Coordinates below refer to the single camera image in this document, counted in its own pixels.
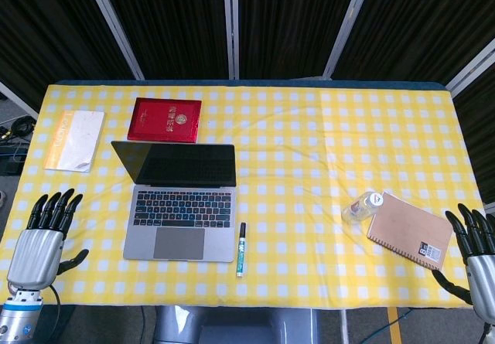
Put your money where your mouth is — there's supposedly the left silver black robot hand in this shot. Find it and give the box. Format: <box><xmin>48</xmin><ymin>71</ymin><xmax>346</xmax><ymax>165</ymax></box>
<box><xmin>6</xmin><ymin>189</ymin><xmax>90</xmax><ymax>293</ymax></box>

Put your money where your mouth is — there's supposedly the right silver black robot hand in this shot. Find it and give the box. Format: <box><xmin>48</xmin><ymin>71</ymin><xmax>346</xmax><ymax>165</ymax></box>
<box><xmin>432</xmin><ymin>203</ymin><xmax>495</xmax><ymax>321</ymax></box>

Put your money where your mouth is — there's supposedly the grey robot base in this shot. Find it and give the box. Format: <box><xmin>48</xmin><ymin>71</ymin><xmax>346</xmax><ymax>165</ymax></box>
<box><xmin>152</xmin><ymin>305</ymin><xmax>322</xmax><ymax>344</ymax></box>

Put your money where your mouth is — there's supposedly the grey open laptop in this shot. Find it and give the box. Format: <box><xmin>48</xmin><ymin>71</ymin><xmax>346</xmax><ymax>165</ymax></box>
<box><xmin>111</xmin><ymin>140</ymin><xmax>237</xmax><ymax>264</ymax></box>

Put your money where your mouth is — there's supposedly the brown spiral notebook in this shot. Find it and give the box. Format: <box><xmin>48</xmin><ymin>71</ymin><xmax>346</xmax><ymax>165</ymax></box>
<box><xmin>366</xmin><ymin>191</ymin><xmax>453</xmax><ymax>271</ymax></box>

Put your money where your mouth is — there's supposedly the white orange booklet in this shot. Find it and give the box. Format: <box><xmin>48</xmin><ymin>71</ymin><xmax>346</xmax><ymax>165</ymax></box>
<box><xmin>43</xmin><ymin>110</ymin><xmax>106</xmax><ymax>174</ymax></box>

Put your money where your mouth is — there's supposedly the clear plastic bottle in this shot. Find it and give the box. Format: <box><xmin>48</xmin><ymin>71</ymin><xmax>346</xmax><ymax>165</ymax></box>
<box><xmin>343</xmin><ymin>190</ymin><xmax>385</xmax><ymax>223</ymax></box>

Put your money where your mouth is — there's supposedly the red hardcover book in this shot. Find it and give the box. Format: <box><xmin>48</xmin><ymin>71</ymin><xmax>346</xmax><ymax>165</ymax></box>
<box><xmin>127</xmin><ymin>97</ymin><xmax>203</xmax><ymax>145</ymax></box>

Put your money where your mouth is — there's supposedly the yellow white checkered tablecloth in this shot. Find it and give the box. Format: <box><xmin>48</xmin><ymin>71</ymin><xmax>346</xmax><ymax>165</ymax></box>
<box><xmin>0</xmin><ymin>83</ymin><xmax>486</xmax><ymax>308</ymax></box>

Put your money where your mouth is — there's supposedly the green white marker pen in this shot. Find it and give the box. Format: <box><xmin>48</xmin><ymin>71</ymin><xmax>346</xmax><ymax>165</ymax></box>
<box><xmin>236</xmin><ymin>222</ymin><xmax>248</xmax><ymax>278</ymax></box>

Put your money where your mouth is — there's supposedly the black folding screen partition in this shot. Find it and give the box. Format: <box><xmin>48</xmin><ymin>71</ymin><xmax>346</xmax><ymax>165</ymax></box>
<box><xmin>0</xmin><ymin>0</ymin><xmax>495</xmax><ymax>206</ymax></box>

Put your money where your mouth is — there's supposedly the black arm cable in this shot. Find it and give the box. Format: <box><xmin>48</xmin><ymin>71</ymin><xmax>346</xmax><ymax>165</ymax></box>
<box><xmin>45</xmin><ymin>284</ymin><xmax>63</xmax><ymax>307</ymax></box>

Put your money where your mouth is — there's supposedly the black cable bundle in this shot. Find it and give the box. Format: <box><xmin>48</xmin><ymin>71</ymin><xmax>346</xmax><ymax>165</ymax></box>
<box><xmin>0</xmin><ymin>114</ymin><xmax>38</xmax><ymax>175</ymax></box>

